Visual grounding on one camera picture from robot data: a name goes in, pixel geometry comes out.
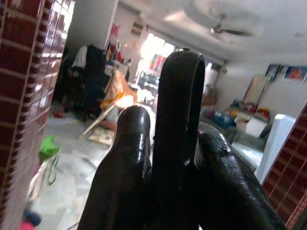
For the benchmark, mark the green plastic bag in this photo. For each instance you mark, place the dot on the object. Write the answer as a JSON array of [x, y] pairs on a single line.
[[49, 148]]

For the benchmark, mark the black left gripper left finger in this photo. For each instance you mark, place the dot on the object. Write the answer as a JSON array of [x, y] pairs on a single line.
[[124, 167]]

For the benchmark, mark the white upright panel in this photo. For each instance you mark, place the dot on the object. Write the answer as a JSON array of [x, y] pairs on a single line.
[[275, 146]]

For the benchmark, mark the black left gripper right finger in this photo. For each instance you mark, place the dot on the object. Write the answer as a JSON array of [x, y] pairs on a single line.
[[230, 182]]

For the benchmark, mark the blue framed wall picture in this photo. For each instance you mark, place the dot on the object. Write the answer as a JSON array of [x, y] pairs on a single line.
[[296, 74]]

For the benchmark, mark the wooden stick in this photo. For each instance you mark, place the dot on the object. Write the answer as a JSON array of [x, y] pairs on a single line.
[[96, 122]]

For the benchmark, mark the ceiling fan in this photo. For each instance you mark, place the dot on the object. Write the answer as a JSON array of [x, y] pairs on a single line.
[[219, 28]]

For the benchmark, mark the white storage box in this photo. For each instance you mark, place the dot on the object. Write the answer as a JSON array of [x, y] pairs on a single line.
[[249, 125]]

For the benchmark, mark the flat cardboard sheet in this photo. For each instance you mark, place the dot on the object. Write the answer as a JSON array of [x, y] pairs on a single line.
[[102, 137]]

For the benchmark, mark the pink and blue cloth bundle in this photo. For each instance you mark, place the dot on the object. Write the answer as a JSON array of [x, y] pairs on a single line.
[[31, 221]]

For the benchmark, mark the orange and white cloth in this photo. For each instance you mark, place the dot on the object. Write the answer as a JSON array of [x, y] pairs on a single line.
[[117, 91]]

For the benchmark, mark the dark clothes rack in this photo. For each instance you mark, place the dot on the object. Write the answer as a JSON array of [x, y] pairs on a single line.
[[92, 79]]

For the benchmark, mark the dark framed wall picture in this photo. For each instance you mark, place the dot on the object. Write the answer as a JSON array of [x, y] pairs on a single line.
[[273, 72]]

